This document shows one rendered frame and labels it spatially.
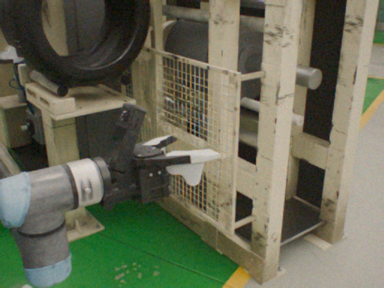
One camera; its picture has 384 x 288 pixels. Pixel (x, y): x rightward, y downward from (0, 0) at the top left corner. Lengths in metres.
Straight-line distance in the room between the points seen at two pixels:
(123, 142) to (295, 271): 1.64
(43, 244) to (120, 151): 0.18
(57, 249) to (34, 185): 0.11
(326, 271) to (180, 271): 0.70
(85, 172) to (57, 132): 1.57
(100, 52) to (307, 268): 1.42
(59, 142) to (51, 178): 1.60
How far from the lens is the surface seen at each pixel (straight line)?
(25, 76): 2.13
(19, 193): 0.69
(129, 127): 0.73
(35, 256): 0.74
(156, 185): 0.76
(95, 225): 2.56
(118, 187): 0.75
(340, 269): 2.33
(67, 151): 2.33
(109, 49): 2.13
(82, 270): 2.27
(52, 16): 2.16
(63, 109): 1.84
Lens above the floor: 1.38
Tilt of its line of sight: 23 degrees down
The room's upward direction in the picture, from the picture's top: straight up
